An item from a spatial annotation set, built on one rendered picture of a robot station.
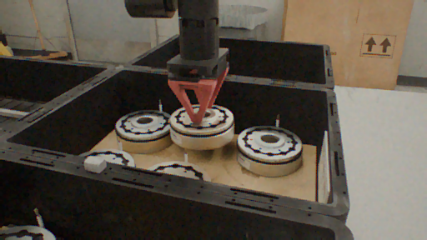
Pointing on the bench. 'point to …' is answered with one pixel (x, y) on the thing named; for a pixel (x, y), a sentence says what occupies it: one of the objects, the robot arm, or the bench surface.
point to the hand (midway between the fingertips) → (201, 111)
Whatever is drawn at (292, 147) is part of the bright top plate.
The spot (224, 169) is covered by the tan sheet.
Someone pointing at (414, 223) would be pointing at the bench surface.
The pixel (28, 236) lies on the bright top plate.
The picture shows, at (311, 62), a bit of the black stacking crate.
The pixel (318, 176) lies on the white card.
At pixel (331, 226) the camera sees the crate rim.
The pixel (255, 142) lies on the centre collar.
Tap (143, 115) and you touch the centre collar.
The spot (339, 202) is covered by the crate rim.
